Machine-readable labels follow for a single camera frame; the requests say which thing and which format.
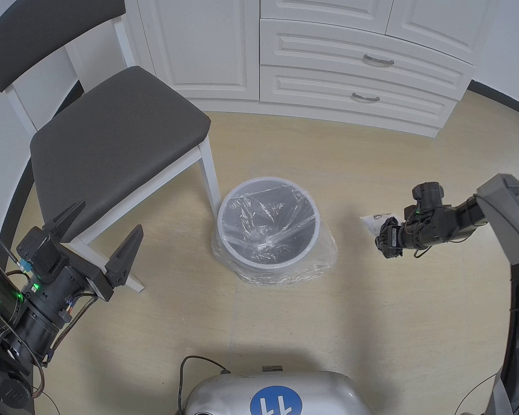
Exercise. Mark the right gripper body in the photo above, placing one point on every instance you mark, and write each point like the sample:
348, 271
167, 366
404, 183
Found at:
404, 237

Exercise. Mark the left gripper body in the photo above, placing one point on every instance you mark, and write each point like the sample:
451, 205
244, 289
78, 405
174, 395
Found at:
75, 290

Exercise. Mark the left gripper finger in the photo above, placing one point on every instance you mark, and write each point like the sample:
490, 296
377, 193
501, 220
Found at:
123, 262
65, 221

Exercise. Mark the black plastic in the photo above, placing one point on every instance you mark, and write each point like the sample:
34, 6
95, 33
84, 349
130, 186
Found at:
389, 253

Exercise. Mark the clear plastic bag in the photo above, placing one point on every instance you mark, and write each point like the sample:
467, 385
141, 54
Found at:
324, 253

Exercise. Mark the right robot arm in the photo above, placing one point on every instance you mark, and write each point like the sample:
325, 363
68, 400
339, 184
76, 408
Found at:
514, 240

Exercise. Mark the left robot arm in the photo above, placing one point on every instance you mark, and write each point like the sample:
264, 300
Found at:
13, 339

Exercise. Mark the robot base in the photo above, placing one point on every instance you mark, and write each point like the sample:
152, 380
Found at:
277, 394

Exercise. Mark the white trash bin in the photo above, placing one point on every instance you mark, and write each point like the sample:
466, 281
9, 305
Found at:
229, 253

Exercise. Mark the grey and white chair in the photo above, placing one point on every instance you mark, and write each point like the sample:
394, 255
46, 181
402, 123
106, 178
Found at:
112, 145

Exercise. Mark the white wardrobe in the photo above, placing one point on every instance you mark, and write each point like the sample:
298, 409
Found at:
328, 37

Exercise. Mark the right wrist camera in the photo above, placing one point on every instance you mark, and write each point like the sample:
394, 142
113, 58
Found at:
411, 213

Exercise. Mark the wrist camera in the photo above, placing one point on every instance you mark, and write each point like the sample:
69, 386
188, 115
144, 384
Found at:
41, 253
411, 213

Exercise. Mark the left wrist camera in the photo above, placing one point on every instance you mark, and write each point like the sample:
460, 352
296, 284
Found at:
41, 253

